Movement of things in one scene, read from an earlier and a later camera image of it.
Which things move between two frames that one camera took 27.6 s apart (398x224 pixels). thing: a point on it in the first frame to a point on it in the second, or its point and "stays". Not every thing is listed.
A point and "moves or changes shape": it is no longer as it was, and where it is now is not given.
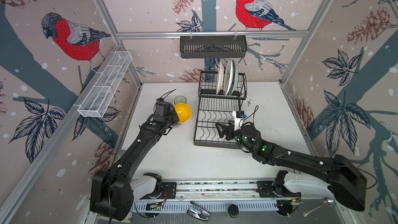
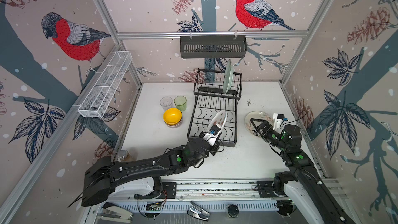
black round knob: x=232 y=210 stays
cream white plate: x=219 y=78 to x=257 y=115
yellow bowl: x=184 y=112 moves or changes shape
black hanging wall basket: x=213 y=46 stays
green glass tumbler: x=179 y=99 stays
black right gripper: x=226 y=128 to x=269 y=128
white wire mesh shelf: x=93 y=104 stays
